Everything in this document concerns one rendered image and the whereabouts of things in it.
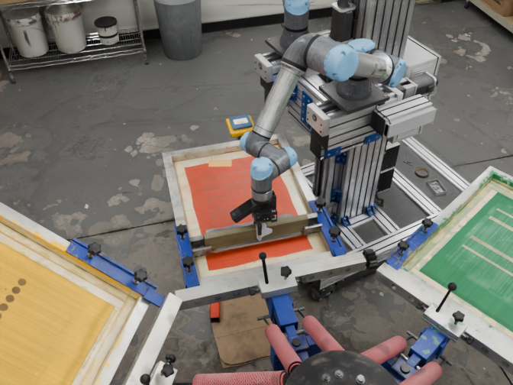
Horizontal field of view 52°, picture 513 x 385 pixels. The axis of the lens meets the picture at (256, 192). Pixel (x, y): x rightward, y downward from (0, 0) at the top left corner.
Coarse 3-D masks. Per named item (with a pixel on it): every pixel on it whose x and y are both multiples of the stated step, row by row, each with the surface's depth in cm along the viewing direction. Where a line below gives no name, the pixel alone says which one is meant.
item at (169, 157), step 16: (224, 144) 244; (288, 144) 243; (176, 160) 240; (304, 176) 227; (176, 192) 220; (304, 192) 220; (176, 208) 214; (176, 224) 207; (320, 256) 195; (240, 272) 190; (256, 272) 190
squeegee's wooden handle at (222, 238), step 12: (300, 216) 200; (240, 228) 196; (252, 228) 196; (276, 228) 199; (288, 228) 200; (300, 228) 202; (204, 240) 195; (216, 240) 194; (228, 240) 196; (240, 240) 198; (252, 240) 200
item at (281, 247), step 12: (252, 156) 243; (240, 168) 237; (276, 180) 231; (276, 192) 225; (288, 192) 225; (288, 204) 220; (288, 240) 205; (300, 240) 205; (276, 252) 201; (288, 252) 201
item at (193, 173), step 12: (192, 168) 237; (204, 168) 237; (216, 168) 237; (228, 168) 237; (192, 180) 231; (192, 192) 225; (204, 204) 220; (204, 216) 215; (204, 228) 210; (228, 252) 201; (240, 252) 201; (252, 252) 201; (216, 264) 197; (228, 264) 197; (240, 264) 197
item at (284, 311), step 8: (280, 296) 176; (288, 296) 176; (272, 304) 177; (280, 304) 174; (288, 304) 174; (280, 312) 171; (288, 312) 171; (280, 320) 169; (288, 320) 169; (296, 320) 169; (280, 328) 169; (296, 328) 172
